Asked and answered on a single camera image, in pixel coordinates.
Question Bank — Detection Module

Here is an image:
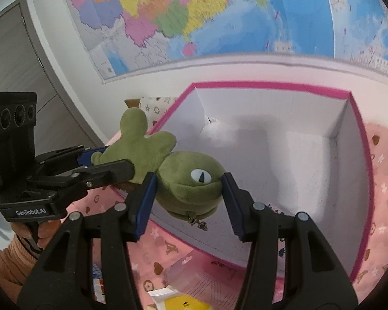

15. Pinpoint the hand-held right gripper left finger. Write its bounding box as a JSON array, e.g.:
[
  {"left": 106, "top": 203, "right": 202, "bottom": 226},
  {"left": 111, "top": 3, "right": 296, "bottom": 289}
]
[{"left": 18, "top": 171, "right": 159, "bottom": 310}]

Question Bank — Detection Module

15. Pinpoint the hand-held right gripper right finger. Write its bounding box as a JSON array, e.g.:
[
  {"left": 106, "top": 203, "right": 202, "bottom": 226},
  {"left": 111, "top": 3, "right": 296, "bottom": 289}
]
[{"left": 221, "top": 172, "right": 359, "bottom": 310}]

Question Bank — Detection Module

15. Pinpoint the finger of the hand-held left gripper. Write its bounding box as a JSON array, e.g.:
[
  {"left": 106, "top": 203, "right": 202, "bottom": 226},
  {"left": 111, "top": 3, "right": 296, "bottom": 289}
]
[
  {"left": 35, "top": 145, "right": 110, "bottom": 170},
  {"left": 52, "top": 159, "right": 135, "bottom": 190}
]

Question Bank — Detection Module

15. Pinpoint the green plush frog toy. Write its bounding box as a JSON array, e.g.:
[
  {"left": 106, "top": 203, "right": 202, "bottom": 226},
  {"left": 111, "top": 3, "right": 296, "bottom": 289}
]
[{"left": 91, "top": 107, "right": 227, "bottom": 232}]

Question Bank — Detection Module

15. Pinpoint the pink cardboard box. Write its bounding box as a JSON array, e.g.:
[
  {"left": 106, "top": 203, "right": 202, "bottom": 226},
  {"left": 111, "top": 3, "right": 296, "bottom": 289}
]
[{"left": 108, "top": 82, "right": 376, "bottom": 281}]

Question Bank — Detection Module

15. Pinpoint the person's left hand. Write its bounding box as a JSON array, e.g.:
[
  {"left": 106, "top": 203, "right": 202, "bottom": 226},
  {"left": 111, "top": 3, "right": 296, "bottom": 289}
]
[{"left": 11, "top": 220, "right": 64, "bottom": 249}]

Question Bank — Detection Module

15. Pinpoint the grey door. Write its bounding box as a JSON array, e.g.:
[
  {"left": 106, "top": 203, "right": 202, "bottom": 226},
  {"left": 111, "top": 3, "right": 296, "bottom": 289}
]
[{"left": 0, "top": 0, "right": 108, "bottom": 157}]

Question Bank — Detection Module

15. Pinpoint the white fluffy toy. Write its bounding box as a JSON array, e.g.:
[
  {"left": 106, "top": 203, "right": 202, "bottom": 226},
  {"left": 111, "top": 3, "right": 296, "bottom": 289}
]
[{"left": 201, "top": 119, "right": 237, "bottom": 146}]

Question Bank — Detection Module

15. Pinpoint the clear plastic packet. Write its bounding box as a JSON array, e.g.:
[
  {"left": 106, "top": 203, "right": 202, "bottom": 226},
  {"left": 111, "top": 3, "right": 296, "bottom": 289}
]
[{"left": 163, "top": 258, "right": 248, "bottom": 298}]

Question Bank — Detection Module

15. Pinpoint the yellow tissue packet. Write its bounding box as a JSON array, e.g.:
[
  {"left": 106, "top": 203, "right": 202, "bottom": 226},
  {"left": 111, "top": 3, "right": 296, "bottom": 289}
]
[{"left": 148, "top": 288, "right": 221, "bottom": 310}]

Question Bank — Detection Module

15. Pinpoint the pink printed blanket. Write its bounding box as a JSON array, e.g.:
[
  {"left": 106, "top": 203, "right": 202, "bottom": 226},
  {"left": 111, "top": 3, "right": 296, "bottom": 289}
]
[{"left": 69, "top": 96, "right": 388, "bottom": 310}]

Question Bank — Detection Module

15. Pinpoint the colourful wall map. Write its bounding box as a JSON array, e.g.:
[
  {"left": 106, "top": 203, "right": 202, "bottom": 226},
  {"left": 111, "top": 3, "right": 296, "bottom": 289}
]
[{"left": 60, "top": 0, "right": 335, "bottom": 85}]

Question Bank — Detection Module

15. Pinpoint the blue wall map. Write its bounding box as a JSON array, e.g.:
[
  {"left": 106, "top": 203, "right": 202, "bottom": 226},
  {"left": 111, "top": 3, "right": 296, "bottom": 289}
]
[{"left": 322, "top": 0, "right": 388, "bottom": 79}]

